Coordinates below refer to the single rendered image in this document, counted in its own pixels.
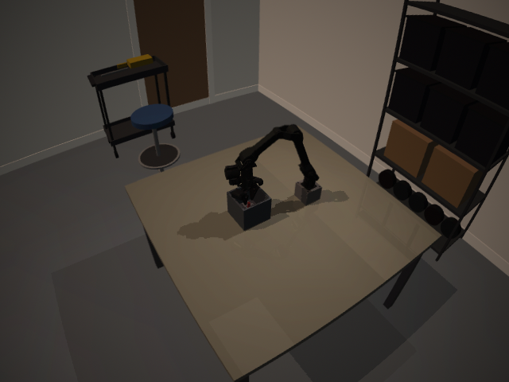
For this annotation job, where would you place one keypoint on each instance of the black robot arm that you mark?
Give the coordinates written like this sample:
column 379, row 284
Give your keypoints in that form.
column 249, row 156

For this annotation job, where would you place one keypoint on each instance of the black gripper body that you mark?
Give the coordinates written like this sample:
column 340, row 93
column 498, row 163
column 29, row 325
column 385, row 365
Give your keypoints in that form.
column 247, row 184

